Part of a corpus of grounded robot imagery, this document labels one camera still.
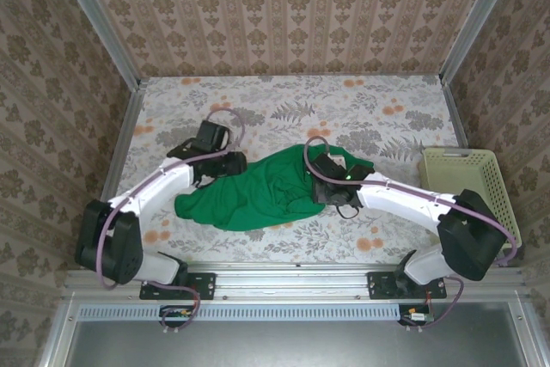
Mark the green t-shirt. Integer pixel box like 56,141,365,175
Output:
174,144,375,233

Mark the floral patterned table cover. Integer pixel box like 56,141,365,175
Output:
102,74,495,265

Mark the pale green plastic basket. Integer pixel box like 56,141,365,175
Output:
419,148,523,252

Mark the small electronics board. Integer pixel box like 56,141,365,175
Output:
159,305,199,327
398,304,435,326

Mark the grey metal sheet panel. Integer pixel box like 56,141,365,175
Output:
64,302,534,367

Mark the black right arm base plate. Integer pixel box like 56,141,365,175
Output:
367,271,447,301

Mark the aluminium frame cross rail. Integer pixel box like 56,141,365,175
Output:
64,261,529,303

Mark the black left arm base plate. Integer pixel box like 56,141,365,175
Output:
139,272,216,301

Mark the slotted white cable duct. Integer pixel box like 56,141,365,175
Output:
79,303,400,321

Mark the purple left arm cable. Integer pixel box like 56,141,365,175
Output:
95,107,247,333

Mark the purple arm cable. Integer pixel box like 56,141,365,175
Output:
95,107,247,333
302,136,516,333

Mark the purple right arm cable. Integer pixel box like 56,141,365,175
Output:
302,136,516,333

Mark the aluminium frame post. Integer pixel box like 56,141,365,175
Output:
440,0,523,84
49,0,143,89

